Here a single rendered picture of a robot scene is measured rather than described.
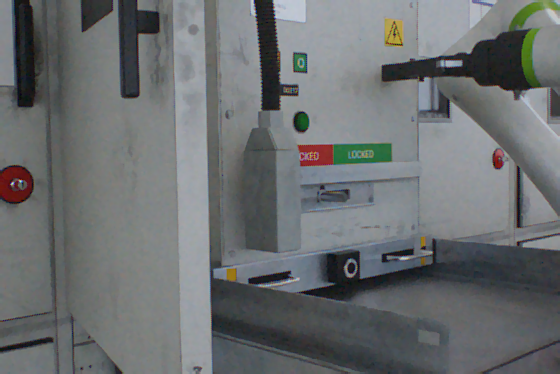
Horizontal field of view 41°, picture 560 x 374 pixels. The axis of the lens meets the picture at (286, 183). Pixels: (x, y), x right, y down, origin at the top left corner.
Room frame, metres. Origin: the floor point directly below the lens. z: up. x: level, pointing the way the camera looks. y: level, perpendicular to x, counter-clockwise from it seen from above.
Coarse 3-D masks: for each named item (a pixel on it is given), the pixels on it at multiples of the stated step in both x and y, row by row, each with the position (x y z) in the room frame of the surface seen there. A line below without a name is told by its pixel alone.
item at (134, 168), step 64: (64, 0) 1.14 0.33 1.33; (128, 0) 0.68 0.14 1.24; (192, 0) 0.67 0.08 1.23; (64, 64) 1.16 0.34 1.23; (128, 64) 0.68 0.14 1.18; (192, 64) 0.67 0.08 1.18; (64, 128) 1.17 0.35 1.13; (128, 128) 0.81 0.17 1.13; (192, 128) 0.66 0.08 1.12; (64, 192) 1.19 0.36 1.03; (128, 192) 0.81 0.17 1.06; (192, 192) 0.66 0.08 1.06; (64, 256) 1.20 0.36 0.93; (128, 256) 0.82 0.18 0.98; (192, 256) 0.66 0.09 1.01; (128, 320) 0.83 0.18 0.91; (192, 320) 0.66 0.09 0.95
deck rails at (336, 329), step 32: (448, 256) 1.42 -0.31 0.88; (480, 256) 1.37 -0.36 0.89; (512, 256) 1.33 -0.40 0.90; (544, 256) 1.28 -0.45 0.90; (224, 288) 1.04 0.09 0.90; (256, 288) 0.99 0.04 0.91; (544, 288) 1.26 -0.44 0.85; (224, 320) 1.04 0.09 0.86; (256, 320) 0.99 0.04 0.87; (288, 320) 0.95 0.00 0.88; (320, 320) 0.91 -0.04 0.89; (352, 320) 0.87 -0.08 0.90; (384, 320) 0.83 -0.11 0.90; (416, 320) 0.80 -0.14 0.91; (320, 352) 0.90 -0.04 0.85; (352, 352) 0.87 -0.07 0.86; (384, 352) 0.84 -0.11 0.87; (416, 352) 0.80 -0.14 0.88; (448, 352) 0.77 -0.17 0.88
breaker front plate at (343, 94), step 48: (240, 0) 1.13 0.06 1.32; (336, 0) 1.28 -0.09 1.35; (384, 0) 1.36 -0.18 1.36; (240, 48) 1.13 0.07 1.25; (288, 48) 1.20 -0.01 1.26; (336, 48) 1.27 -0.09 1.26; (384, 48) 1.36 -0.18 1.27; (240, 96) 1.13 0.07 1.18; (288, 96) 1.20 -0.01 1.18; (336, 96) 1.27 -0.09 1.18; (384, 96) 1.36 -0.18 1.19; (240, 144) 1.12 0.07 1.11; (240, 192) 1.12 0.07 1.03; (384, 192) 1.36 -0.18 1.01; (240, 240) 1.12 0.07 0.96; (336, 240) 1.27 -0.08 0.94
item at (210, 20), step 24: (216, 0) 1.10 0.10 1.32; (216, 24) 1.10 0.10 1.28; (216, 48) 1.10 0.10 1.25; (216, 72) 1.10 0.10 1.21; (216, 96) 1.10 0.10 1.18; (216, 120) 1.10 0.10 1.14; (216, 144) 1.10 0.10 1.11; (216, 168) 1.10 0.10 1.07; (216, 192) 1.10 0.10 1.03; (216, 216) 1.10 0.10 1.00; (216, 240) 1.10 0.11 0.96; (216, 264) 1.11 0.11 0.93
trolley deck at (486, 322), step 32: (320, 288) 1.31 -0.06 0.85; (352, 288) 1.31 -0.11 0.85; (384, 288) 1.31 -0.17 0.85; (416, 288) 1.30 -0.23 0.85; (448, 288) 1.30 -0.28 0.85; (480, 288) 1.29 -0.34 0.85; (512, 288) 1.29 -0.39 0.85; (448, 320) 1.06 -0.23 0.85; (480, 320) 1.06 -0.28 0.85; (512, 320) 1.06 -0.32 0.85; (544, 320) 1.05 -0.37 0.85; (224, 352) 0.99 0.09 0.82; (256, 352) 0.95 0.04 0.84; (288, 352) 0.90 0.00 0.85; (480, 352) 0.90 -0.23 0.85; (512, 352) 0.90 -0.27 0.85; (544, 352) 0.92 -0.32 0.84
